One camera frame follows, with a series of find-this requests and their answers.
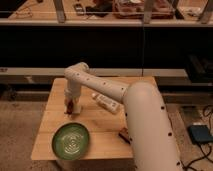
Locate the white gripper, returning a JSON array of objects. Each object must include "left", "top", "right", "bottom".
[{"left": 64, "top": 89, "right": 81, "bottom": 111}]

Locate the red pepper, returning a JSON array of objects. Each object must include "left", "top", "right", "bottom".
[{"left": 66, "top": 100, "right": 74, "bottom": 115}]

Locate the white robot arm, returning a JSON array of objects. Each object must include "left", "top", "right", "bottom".
[{"left": 64, "top": 62, "right": 183, "bottom": 171}]

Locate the white sponge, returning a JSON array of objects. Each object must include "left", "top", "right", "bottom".
[{"left": 65, "top": 105, "right": 82, "bottom": 115}]

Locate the white tube bottle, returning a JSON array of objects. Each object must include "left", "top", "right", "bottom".
[{"left": 92, "top": 93, "right": 120, "bottom": 114}]

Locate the green bowl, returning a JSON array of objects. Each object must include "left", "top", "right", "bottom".
[{"left": 51, "top": 122, "right": 90, "bottom": 161}]

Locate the wooden table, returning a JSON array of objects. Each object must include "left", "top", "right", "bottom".
[{"left": 31, "top": 78, "right": 132, "bottom": 160}]

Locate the brown rectangular block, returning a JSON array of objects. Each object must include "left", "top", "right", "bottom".
[{"left": 119, "top": 128, "right": 130, "bottom": 143}]

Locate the black phone on shelf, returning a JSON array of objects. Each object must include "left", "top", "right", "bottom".
[{"left": 73, "top": 3, "right": 85, "bottom": 16}]

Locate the red tray on shelf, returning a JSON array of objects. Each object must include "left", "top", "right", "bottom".
[{"left": 113, "top": 0, "right": 174, "bottom": 19}]

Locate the dark blue box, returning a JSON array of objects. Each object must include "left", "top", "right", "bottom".
[{"left": 187, "top": 125, "right": 213, "bottom": 144}]

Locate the black cable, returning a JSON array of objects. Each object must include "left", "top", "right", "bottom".
[{"left": 179, "top": 106, "right": 213, "bottom": 171}]

